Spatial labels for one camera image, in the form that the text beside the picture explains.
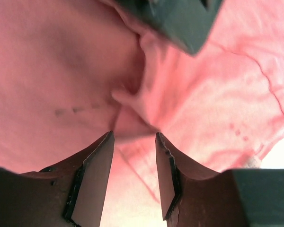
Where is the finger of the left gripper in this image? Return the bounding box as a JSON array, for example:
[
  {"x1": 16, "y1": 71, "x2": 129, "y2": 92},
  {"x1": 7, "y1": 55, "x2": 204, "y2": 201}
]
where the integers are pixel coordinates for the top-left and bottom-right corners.
[{"x1": 116, "y1": 0, "x2": 223, "y2": 55}]

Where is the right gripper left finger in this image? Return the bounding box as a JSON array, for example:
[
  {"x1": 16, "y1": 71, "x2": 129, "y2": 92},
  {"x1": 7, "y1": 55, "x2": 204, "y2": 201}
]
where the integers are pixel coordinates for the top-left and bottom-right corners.
[{"x1": 0, "y1": 132, "x2": 115, "y2": 227}]

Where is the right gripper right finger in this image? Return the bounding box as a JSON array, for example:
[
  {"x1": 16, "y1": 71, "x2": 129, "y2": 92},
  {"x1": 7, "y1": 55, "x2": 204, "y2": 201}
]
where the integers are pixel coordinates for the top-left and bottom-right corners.
[{"x1": 155, "y1": 133, "x2": 284, "y2": 227}]

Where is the red t shirt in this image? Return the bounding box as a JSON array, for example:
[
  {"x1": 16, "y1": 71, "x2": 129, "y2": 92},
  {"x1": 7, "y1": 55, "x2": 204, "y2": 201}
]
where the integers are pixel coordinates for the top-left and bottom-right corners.
[{"x1": 0, "y1": 0, "x2": 284, "y2": 227}]

